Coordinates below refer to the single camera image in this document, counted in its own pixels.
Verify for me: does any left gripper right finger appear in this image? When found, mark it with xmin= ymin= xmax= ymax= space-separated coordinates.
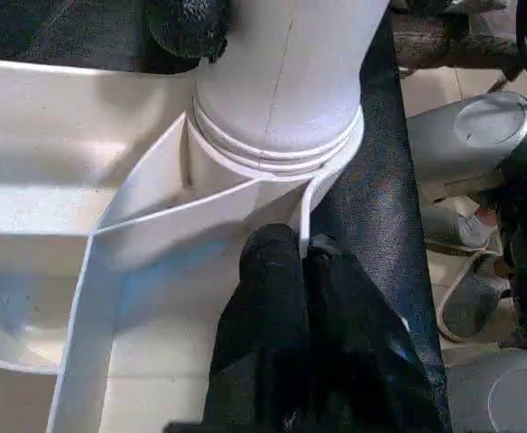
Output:
xmin=303 ymin=235 xmax=452 ymax=433

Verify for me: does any white plastic table leg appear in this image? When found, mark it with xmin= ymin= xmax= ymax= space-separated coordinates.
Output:
xmin=191 ymin=0 xmax=393 ymax=172

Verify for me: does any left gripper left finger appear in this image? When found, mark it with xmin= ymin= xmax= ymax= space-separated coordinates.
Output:
xmin=202 ymin=224 xmax=313 ymax=433

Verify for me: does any white compartment tray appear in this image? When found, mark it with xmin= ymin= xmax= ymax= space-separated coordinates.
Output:
xmin=0 ymin=56 xmax=365 ymax=433

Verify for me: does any grey slipper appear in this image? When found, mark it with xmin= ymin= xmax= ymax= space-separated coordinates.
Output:
xmin=421 ymin=200 xmax=499 ymax=253
xmin=437 ymin=253 xmax=517 ymax=344

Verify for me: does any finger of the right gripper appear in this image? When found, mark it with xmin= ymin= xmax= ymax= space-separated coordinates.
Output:
xmin=148 ymin=0 xmax=233 ymax=62

